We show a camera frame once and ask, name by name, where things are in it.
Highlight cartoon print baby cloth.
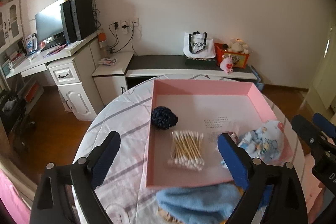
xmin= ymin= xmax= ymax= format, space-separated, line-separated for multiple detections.
xmin=238 ymin=120 xmax=285 ymax=164

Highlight light blue fleece hat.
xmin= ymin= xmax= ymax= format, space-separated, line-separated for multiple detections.
xmin=156 ymin=183 xmax=242 ymax=223

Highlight clear bag with hairband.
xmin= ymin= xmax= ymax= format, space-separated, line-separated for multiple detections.
xmin=227 ymin=131 xmax=239 ymax=144

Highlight bag of cotton swabs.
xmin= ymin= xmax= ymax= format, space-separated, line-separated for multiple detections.
xmin=167 ymin=130 xmax=205 ymax=172

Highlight dark navy scrunchie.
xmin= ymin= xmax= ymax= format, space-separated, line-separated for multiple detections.
xmin=151 ymin=106 xmax=178 ymax=130

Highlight pink shallow box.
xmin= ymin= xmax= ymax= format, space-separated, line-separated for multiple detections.
xmin=145 ymin=79 xmax=286 ymax=189

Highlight yellow crocheted toy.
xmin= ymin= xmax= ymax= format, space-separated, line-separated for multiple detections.
xmin=158 ymin=207 xmax=183 ymax=224

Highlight pink bedding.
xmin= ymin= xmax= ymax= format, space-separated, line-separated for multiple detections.
xmin=1 ymin=170 xmax=30 ymax=224

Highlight blue packages beside stand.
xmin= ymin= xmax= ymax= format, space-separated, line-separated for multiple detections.
xmin=250 ymin=66 xmax=264 ymax=92

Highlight black office chair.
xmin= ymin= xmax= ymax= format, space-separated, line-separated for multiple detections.
xmin=1 ymin=90 xmax=36 ymax=152

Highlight red toy storage box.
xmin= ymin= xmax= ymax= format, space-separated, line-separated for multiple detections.
xmin=214 ymin=43 xmax=249 ymax=69

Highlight pink plush toy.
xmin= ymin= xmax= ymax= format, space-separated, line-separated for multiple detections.
xmin=219 ymin=54 xmax=233 ymax=74

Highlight white desk with drawers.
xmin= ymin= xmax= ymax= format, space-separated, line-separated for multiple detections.
xmin=6 ymin=31 xmax=104 ymax=121

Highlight stack of books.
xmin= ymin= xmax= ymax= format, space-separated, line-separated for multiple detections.
xmin=2 ymin=52 xmax=26 ymax=76

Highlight low black white tv stand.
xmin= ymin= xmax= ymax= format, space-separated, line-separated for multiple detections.
xmin=126 ymin=55 xmax=256 ymax=88

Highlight black keyboard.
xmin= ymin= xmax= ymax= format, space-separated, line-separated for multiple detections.
xmin=41 ymin=38 xmax=67 ymax=52

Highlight white tote bag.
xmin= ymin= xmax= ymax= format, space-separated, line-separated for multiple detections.
xmin=183 ymin=31 xmax=216 ymax=59

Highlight white glass door cabinet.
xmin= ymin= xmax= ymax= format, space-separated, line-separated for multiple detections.
xmin=0 ymin=0 xmax=23 ymax=53

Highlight computer monitor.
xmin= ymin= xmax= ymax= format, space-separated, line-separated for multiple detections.
xmin=35 ymin=0 xmax=65 ymax=43

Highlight black computer tower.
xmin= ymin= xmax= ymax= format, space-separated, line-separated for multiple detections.
xmin=60 ymin=0 xmax=96 ymax=44

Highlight wall power sockets with cables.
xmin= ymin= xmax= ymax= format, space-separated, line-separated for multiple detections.
xmin=108 ymin=17 xmax=139 ymax=56

